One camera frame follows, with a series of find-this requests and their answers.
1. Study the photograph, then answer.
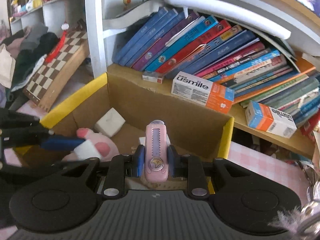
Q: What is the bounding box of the red tassel ornament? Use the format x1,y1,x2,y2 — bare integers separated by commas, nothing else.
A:
44,21,70,63

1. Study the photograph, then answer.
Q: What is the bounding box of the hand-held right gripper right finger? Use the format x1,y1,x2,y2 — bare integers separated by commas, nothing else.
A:
167,145,260,197

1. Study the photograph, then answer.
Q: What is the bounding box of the wooden chessboard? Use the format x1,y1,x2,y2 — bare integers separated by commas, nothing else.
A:
23,30,89,112

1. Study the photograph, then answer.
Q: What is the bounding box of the pink plush pig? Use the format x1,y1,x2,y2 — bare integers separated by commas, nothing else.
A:
61,127,120,162

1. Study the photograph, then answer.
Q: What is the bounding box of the pink utility knife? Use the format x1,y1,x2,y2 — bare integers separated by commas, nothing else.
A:
142,120,172,183

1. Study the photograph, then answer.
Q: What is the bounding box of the small white red box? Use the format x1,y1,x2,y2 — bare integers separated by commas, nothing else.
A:
142,71,166,84

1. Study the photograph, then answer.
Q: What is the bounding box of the purple fluffy trinket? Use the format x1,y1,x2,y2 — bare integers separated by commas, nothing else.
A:
269,180,320,240

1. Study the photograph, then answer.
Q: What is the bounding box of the row of leaning books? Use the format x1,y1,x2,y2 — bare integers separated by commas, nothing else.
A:
112,6,320,128

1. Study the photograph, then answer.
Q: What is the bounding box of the white wooden bookshelf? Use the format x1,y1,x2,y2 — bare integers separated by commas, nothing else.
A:
10,0,320,160

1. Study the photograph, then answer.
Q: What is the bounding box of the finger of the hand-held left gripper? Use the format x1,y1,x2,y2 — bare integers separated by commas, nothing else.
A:
0,156,94,180
0,109,87,153

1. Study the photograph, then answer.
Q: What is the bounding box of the white cube box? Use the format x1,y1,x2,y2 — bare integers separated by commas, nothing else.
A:
94,107,126,138

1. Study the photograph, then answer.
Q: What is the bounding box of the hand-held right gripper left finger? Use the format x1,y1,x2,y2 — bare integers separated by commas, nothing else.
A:
50,145,146,197

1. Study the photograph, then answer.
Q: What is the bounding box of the yellow cardboard box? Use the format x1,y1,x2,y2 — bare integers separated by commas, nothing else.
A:
15,72,235,198

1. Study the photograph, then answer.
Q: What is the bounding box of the orange white toothpaste box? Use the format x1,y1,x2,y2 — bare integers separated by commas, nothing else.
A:
171,71,235,113
245,101,298,138

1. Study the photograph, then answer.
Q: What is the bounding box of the white bent book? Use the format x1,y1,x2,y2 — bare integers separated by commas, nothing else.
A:
103,0,163,32

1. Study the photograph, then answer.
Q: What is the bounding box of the grey garment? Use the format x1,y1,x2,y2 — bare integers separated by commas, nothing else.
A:
20,22,49,52

